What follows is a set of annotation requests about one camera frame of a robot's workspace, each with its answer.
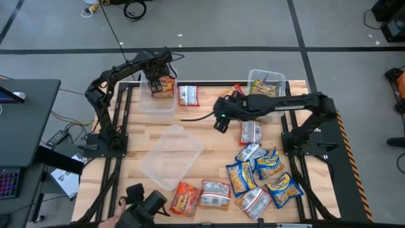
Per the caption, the black platform with hazard stripe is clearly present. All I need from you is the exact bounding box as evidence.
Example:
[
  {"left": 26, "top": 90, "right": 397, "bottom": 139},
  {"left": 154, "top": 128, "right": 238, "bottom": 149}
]
[{"left": 325, "top": 122, "right": 375, "bottom": 222}]

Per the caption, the black desk crossbar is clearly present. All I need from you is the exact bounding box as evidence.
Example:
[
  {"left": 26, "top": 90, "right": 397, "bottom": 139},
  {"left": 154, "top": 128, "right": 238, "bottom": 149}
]
[{"left": 35, "top": 145, "right": 85, "bottom": 175}]

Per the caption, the blue Maruchan ramen pack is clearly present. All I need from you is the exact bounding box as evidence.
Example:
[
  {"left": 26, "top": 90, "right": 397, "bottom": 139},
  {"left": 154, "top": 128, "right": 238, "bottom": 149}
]
[
  {"left": 254, "top": 148, "right": 285, "bottom": 181},
  {"left": 225, "top": 160, "right": 258, "bottom": 198},
  {"left": 264, "top": 172, "right": 304, "bottom": 210},
  {"left": 234, "top": 142, "right": 270, "bottom": 164}
]

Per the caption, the yellow power cord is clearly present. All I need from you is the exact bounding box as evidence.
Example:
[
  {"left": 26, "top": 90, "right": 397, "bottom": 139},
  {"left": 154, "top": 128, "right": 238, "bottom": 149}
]
[{"left": 91, "top": 1, "right": 110, "bottom": 12}]

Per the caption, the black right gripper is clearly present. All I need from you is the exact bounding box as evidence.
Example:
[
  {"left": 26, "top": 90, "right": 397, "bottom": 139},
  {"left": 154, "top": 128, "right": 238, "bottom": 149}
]
[{"left": 213, "top": 96, "right": 247, "bottom": 134}]

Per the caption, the clear plastic bin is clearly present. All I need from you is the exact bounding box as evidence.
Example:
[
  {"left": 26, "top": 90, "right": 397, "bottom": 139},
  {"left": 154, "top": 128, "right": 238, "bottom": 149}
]
[
  {"left": 140, "top": 124, "right": 204, "bottom": 191},
  {"left": 138, "top": 73, "right": 178, "bottom": 115}
]

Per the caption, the black aluminium table frame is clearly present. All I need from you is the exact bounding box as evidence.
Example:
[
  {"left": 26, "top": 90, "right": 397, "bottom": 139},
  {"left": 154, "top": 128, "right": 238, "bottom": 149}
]
[{"left": 72, "top": 80, "right": 374, "bottom": 228}]

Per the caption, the dark laptop screen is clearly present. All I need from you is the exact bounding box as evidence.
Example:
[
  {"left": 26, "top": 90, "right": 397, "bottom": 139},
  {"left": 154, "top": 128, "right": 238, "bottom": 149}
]
[{"left": 0, "top": 85, "right": 26, "bottom": 105}]

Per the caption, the black chair base leg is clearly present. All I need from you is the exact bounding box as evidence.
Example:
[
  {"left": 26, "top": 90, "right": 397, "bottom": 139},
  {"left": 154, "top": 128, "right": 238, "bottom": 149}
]
[{"left": 386, "top": 136, "right": 405, "bottom": 148}]

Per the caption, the clear bin with paper label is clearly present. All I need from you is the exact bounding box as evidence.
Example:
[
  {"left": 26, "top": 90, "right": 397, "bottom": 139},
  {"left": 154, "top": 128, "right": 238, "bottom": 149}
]
[{"left": 246, "top": 68, "right": 287, "bottom": 124}]

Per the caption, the black desk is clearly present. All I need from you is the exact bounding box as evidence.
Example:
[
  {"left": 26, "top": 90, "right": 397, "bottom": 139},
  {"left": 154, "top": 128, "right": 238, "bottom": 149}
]
[{"left": 0, "top": 79, "right": 61, "bottom": 219}]

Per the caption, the green Maruchan noodle pack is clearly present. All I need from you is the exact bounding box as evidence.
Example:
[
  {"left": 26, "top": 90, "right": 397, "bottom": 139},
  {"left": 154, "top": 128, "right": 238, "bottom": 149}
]
[{"left": 249, "top": 79, "right": 279, "bottom": 98}]

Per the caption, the black equipment box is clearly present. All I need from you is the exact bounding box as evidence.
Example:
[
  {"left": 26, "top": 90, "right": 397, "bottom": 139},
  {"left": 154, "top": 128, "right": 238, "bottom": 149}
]
[{"left": 381, "top": 17, "right": 405, "bottom": 43}]

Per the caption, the black power adapter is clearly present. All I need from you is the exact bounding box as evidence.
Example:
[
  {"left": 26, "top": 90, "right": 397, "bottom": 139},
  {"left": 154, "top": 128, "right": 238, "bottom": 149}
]
[{"left": 46, "top": 129, "right": 70, "bottom": 147}]

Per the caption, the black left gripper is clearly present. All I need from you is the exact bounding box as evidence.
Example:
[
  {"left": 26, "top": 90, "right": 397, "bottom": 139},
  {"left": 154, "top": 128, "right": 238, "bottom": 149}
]
[{"left": 147, "top": 63, "right": 171, "bottom": 94}]

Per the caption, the black cable coil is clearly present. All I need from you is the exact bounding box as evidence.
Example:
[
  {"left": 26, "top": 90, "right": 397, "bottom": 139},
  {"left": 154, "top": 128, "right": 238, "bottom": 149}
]
[{"left": 123, "top": 0, "right": 147, "bottom": 22}]

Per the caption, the black equipment case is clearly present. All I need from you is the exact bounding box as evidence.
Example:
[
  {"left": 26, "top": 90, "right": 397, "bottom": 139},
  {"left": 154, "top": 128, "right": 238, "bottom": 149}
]
[{"left": 371, "top": 0, "right": 405, "bottom": 23}]

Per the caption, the long black floor cable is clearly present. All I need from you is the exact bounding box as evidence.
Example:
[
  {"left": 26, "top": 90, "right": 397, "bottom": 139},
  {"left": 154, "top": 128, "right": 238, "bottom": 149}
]
[{"left": 98, "top": 0, "right": 129, "bottom": 63}]

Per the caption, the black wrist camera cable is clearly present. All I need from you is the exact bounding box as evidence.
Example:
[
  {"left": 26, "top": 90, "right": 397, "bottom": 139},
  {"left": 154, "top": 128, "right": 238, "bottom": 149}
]
[{"left": 179, "top": 110, "right": 218, "bottom": 123}]

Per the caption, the backlit keyboard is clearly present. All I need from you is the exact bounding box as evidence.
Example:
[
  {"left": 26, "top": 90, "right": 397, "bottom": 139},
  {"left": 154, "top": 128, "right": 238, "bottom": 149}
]
[{"left": 0, "top": 167, "right": 22, "bottom": 200}]

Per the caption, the person's hand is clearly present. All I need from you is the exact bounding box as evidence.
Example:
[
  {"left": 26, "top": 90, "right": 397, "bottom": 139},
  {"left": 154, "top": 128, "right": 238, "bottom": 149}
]
[{"left": 97, "top": 198, "right": 127, "bottom": 228}]

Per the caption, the red Maruchan noodle pack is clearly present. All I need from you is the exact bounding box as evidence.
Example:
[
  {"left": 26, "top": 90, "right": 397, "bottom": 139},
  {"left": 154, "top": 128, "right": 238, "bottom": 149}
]
[
  {"left": 220, "top": 83, "right": 246, "bottom": 98},
  {"left": 239, "top": 120, "right": 263, "bottom": 146},
  {"left": 178, "top": 85, "right": 200, "bottom": 108},
  {"left": 159, "top": 75, "right": 176, "bottom": 99}
]

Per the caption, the orange object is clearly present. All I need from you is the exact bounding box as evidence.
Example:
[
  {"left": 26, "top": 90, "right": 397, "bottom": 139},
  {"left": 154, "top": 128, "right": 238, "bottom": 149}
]
[{"left": 397, "top": 71, "right": 405, "bottom": 99}]

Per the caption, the orange Saucy Noods noodle pack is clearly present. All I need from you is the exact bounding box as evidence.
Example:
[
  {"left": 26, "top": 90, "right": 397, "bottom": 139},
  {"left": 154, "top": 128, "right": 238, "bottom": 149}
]
[
  {"left": 198, "top": 179, "right": 232, "bottom": 212},
  {"left": 169, "top": 180, "right": 203, "bottom": 219}
]

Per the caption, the white cable loop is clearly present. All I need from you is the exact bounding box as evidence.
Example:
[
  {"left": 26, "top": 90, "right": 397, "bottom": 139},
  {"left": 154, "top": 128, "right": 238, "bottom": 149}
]
[{"left": 80, "top": 6, "right": 95, "bottom": 19}]

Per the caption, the orange Maruchan ramen pack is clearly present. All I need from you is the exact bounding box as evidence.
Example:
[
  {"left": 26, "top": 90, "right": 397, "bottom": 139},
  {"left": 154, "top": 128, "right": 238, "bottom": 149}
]
[{"left": 234, "top": 186, "right": 273, "bottom": 222}]

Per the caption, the white paper sheet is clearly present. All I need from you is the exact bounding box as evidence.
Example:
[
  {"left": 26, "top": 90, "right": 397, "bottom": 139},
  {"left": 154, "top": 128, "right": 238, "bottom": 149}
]
[{"left": 49, "top": 154, "right": 85, "bottom": 199}]

